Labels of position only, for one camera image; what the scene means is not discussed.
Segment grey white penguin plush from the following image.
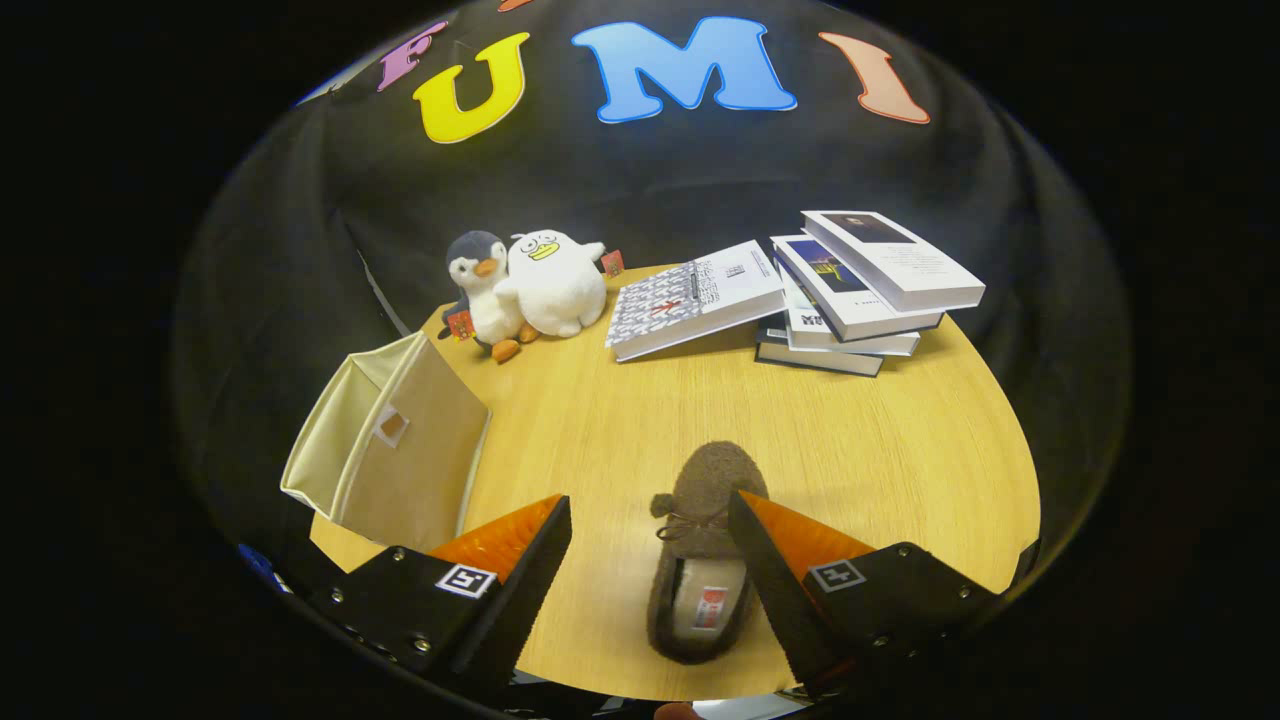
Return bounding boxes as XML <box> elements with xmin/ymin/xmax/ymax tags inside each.
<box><xmin>437</xmin><ymin>231</ymin><xmax>541</xmax><ymax>363</ymax></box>

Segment lit computer screen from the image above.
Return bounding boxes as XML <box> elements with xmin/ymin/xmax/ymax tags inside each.
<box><xmin>238</xmin><ymin>543</ymin><xmax>293</xmax><ymax>596</ymax></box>

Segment white book with dark picture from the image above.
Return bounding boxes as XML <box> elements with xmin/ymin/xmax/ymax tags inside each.
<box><xmin>802</xmin><ymin>210</ymin><xmax>986</xmax><ymax>313</ymax></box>

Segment grey patterned cover book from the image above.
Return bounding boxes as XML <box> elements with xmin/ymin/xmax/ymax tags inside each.
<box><xmin>607</xmin><ymin>240</ymin><xmax>786</xmax><ymax>363</ymax></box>

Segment plain white book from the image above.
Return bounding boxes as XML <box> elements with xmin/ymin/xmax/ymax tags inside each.
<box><xmin>780</xmin><ymin>270</ymin><xmax>921</xmax><ymax>357</ymax></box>

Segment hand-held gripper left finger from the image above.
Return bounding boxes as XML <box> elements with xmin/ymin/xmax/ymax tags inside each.
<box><xmin>308</xmin><ymin>493</ymin><xmax>573</xmax><ymax>698</ymax></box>

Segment dark cover book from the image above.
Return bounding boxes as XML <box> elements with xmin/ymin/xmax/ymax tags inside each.
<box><xmin>755</xmin><ymin>318</ymin><xmax>886</xmax><ymax>378</ymax></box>

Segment black backdrop cloth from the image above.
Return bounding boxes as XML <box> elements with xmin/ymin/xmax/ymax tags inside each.
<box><xmin>170</xmin><ymin>0</ymin><xmax>1136</xmax><ymax>621</ymax></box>

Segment brown fuzzy slipper shoe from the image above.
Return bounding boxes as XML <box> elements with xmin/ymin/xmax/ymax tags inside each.
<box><xmin>646</xmin><ymin>441</ymin><xmax>771</xmax><ymax>665</ymax></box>

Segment beige fabric storage box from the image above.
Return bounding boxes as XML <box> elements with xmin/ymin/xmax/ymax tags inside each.
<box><xmin>280</xmin><ymin>332</ymin><xmax>493</xmax><ymax>554</ymax></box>

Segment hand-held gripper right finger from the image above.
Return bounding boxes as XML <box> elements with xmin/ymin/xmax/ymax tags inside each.
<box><xmin>726</xmin><ymin>490</ymin><xmax>1003</xmax><ymax>699</ymax></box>

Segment white duck plush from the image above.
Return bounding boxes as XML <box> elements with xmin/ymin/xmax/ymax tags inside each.
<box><xmin>495</xmin><ymin>229</ymin><xmax>626</xmax><ymax>339</ymax></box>

